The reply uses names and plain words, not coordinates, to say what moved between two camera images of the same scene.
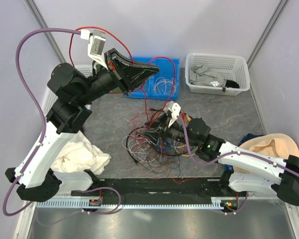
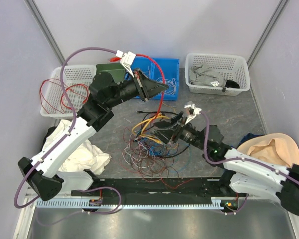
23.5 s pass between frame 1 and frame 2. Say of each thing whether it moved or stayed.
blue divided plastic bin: stayed
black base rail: stayed
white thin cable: stayed
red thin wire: moved
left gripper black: moved
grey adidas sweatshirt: stayed
